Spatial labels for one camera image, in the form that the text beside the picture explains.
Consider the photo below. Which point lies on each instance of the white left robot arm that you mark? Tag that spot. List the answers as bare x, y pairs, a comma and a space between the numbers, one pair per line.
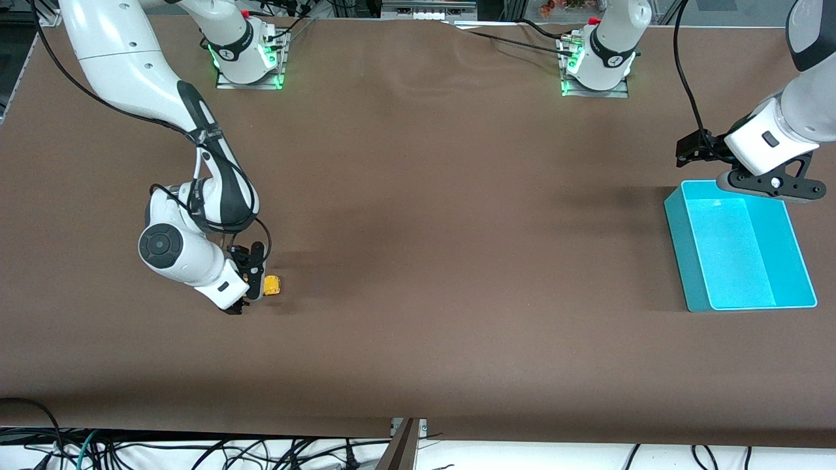
610, 46

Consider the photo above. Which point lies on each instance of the orange background clutter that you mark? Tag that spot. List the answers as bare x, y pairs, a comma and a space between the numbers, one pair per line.
562, 6

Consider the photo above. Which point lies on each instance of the aluminium frame corner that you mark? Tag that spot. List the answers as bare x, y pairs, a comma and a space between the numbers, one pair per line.
47, 14

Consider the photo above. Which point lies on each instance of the grey electronics box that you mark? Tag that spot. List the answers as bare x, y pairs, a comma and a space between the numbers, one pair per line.
428, 10

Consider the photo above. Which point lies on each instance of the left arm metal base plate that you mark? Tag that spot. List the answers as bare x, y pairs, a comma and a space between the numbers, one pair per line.
617, 93

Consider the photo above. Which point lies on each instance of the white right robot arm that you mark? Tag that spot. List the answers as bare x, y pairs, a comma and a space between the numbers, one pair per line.
130, 65

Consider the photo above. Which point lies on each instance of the metal table clamp bracket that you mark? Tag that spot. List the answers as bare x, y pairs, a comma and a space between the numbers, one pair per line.
400, 452

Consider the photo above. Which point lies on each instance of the yellow beetle toy car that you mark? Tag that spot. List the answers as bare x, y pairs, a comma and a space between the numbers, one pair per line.
272, 285

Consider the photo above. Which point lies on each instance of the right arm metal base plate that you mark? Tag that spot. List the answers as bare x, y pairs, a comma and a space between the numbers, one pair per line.
261, 85

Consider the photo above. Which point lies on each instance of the teal plastic bin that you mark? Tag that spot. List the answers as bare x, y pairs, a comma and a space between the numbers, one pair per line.
731, 261

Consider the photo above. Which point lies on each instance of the brown table cover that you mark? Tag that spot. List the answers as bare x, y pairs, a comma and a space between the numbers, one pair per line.
418, 196

